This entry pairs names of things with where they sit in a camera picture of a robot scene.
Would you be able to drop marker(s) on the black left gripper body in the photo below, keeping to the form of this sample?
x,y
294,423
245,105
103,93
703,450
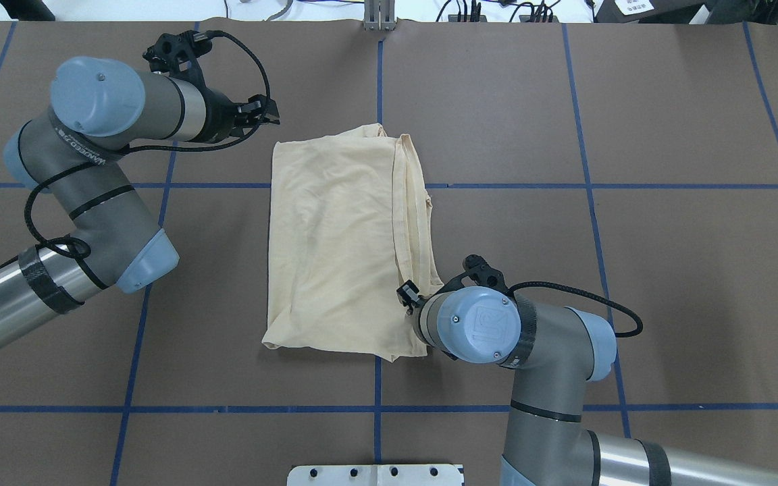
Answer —
x,y
216,120

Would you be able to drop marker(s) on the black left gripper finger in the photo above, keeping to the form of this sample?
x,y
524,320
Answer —
x,y
263,119
258,104

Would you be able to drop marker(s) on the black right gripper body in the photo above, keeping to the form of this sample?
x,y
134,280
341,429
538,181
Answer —
x,y
407,295

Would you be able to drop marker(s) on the cream long-sleeve graphic shirt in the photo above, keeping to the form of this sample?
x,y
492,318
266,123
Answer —
x,y
349,223

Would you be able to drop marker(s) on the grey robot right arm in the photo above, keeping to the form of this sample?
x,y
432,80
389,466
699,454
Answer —
x,y
555,352

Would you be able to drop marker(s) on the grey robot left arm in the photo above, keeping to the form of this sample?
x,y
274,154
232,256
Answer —
x,y
91,229

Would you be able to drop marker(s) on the black box with label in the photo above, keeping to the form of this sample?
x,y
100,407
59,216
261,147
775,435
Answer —
x,y
647,12

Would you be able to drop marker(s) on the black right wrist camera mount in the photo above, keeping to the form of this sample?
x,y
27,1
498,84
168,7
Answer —
x,y
477,270

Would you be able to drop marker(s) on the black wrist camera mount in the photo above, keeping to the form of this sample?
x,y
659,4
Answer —
x,y
176,55
477,270

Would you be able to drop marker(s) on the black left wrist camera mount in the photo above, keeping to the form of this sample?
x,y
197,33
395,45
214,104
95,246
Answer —
x,y
176,55

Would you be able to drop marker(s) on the aluminium frame post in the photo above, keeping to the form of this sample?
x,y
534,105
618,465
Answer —
x,y
379,15

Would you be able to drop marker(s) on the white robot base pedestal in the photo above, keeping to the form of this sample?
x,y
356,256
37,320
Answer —
x,y
377,474

